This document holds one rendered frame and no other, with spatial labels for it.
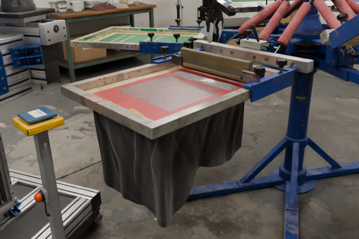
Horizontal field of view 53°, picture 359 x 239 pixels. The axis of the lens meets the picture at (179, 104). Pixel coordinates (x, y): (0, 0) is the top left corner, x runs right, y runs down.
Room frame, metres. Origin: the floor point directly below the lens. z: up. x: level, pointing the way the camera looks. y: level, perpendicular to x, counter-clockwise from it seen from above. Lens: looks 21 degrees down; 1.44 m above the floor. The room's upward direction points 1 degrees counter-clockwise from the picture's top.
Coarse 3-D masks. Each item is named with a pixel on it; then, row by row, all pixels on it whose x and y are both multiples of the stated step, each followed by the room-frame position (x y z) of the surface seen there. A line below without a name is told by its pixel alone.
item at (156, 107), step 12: (192, 84) 1.48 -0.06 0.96; (204, 84) 1.48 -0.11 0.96; (240, 84) 1.47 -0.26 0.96; (156, 96) 1.34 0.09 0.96; (168, 96) 1.34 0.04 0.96; (180, 96) 1.34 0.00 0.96; (192, 96) 1.33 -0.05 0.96; (204, 96) 1.33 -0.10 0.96; (216, 96) 1.33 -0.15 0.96; (144, 108) 1.22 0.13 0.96; (156, 108) 1.21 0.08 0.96; (168, 108) 1.21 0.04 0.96; (180, 108) 1.21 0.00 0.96; (156, 120) 1.11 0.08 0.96
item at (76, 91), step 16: (160, 64) 1.71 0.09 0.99; (96, 80) 1.47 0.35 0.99; (112, 80) 1.52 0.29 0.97; (80, 96) 1.28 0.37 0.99; (96, 96) 1.26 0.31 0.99; (224, 96) 1.23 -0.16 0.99; (240, 96) 1.26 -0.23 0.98; (112, 112) 1.12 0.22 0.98; (128, 112) 1.10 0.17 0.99; (192, 112) 1.09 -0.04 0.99; (208, 112) 1.14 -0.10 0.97; (144, 128) 0.99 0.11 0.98; (160, 128) 0.99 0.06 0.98; (176, 128) 1.04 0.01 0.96
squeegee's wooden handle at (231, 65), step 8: (184, 48) 1.72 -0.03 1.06; (184, 56) 1.71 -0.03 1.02; (192, 56) 1.67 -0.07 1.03; (200, 56) 1.63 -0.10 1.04; (208, 56) 1.60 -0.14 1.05; (216, 56) 1.56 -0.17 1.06; (224, 56) 1.55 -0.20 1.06; (200, 64) 1.63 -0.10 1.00; (208, 64) 1.60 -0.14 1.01; (216, 64) 1.56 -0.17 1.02; (224, 64) 1.53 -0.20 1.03; (232, 64) 1.49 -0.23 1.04; (240, 64) 1.46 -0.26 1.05; (248, 64) 1.44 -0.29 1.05; (232, 72) 1.49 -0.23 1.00; (240, 72) 1.46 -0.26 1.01
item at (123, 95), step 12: (168, 72) 1.68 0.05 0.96; (192, 72) 1.67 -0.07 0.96; (132, 84) 1.50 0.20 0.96; (144, 84) 1.49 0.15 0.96; (156, 84) 1.49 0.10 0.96; (168, 84) 1.49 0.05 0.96; (180, 84) 1.48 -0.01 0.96; (108, 96) 1.35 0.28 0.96; (120, 96) 1.35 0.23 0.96; (132, 96) 1.35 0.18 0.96; (144, 96) 1.34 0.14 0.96
